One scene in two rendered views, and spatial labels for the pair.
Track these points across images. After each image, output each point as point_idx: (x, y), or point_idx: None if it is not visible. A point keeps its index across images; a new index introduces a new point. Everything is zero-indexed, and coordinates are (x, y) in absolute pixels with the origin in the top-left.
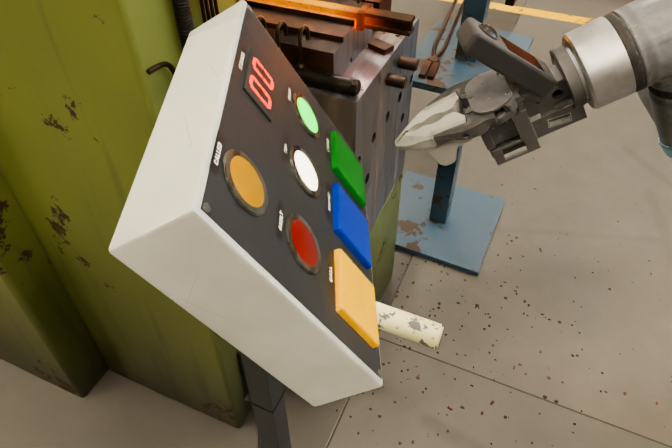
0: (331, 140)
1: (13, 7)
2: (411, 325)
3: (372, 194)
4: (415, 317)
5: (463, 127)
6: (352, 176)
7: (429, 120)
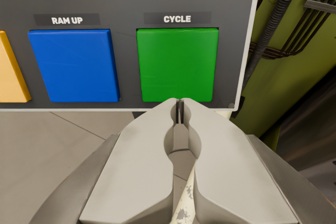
0: (197, 28)
1: None
2: (180, 211)
3: (335, 197)
4: (187, 216)
5: (60, 204)
6: (160, 71)
7: (196, 139)
